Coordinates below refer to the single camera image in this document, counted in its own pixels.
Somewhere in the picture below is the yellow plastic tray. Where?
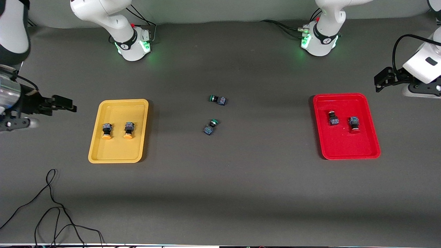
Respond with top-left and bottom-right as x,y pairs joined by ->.
88,99 -> 149,164

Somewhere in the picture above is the red plastic tray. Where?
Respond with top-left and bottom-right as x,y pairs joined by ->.
313,93 -> 381,161

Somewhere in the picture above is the dark grey table mat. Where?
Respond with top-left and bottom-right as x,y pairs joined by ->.
0,14 -> 441,247

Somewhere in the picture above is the thin black loose cable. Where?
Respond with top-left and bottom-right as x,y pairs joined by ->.
0,169 -> 104,248

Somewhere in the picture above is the black right arm base cable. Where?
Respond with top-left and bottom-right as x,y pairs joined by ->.
126,3 -> 157,43

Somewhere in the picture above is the black arm base cable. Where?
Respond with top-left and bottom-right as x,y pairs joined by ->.
126,3 -> 157,43
260,20 -> 310,39

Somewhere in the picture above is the black left arm base cable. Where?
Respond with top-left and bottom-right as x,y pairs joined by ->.
260,20 -> 310,39

